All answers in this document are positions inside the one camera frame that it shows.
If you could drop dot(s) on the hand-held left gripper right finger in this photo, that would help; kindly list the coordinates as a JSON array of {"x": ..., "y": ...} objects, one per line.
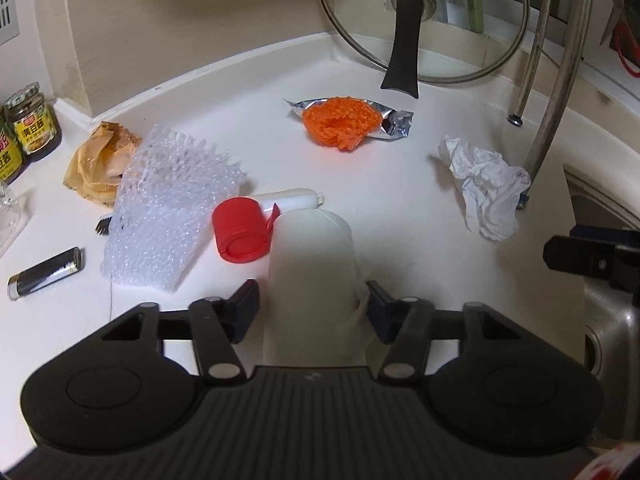
[{"x": 380, "y": 312}]

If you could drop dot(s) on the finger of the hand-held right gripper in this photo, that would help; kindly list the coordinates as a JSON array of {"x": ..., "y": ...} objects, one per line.
[
  {"x": 580, "y": 255},
  {"x": 605, "y": 236}
]

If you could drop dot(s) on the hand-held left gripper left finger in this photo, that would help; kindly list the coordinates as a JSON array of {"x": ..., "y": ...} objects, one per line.
[{"x": 246, "y": 310}]

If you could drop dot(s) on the white bottle red cap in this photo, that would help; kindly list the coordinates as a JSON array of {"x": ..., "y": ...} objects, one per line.
[{"x": 310, "y": 270}]

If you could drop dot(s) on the white foam net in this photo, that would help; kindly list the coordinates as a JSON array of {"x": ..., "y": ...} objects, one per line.
[{"x": 165, "y": 210}]

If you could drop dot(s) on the tan plastic bag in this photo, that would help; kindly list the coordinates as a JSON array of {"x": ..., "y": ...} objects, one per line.
[{"x": 95, "y": 170}]

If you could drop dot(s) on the crushed clear water bottle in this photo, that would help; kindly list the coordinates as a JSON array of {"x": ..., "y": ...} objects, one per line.
[{"x": 7, "y": 220}]

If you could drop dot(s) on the steel sink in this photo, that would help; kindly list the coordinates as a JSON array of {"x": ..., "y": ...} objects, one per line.
[{"x": 610, "y": 340}]

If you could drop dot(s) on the white crumpled paper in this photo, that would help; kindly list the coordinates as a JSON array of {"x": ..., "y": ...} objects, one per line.
[{"x": 487, "y": 185}]

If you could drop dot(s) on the silver foil wrapper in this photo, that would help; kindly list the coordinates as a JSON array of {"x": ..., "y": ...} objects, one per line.
[{"x": 397, "y": 125}]

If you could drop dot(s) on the red patterned clothing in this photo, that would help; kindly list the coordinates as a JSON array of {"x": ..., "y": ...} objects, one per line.
[{"x": 615, "y": 467}]

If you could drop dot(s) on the red scissors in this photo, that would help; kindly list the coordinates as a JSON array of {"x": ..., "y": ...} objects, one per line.
[{"x": 625, "y": 35}]

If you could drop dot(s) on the black silver battery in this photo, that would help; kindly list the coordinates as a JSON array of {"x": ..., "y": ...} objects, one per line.
[{"x": 45, "y": 272}]

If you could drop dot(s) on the checkered lid sauce jar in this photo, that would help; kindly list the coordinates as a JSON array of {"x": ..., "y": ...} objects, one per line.
[{"x": 37, "y": 130}]

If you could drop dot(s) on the black lid sauce jar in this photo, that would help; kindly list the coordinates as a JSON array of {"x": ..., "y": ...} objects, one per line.
[{"x": 9, "y": 155}]

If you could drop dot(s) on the white wall vent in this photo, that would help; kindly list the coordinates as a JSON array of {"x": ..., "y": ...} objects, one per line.
[{"x": 7, "y": 0}]

